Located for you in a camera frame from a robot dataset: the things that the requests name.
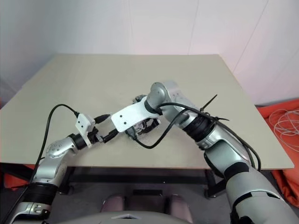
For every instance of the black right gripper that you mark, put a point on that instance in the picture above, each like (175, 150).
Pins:
(153, 123)

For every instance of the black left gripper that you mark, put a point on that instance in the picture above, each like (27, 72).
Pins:
(95, 137)

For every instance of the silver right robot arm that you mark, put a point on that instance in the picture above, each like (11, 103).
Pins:
(222, 149)

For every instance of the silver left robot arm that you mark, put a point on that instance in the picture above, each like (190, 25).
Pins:
(50, 168)

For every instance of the dark maroon rounded shape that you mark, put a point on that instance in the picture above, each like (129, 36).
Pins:
(180, 205)
(112, 203)

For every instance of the black zip tie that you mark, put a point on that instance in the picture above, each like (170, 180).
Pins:
(208, 105)

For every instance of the grey rounded robot body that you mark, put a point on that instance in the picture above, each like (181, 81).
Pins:
(142, 218)

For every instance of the orange bean bag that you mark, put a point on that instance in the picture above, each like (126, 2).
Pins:
(282, 109)
(14, 177)

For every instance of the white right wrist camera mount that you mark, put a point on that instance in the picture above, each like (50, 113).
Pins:
(130, 114)

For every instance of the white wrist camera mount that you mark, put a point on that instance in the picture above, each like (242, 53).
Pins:
(83, 122)
(130, 114)

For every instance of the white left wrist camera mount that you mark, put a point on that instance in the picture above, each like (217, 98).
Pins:
(83, 122)

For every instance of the black metal table frame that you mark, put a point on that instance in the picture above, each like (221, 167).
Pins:
(140, 180)

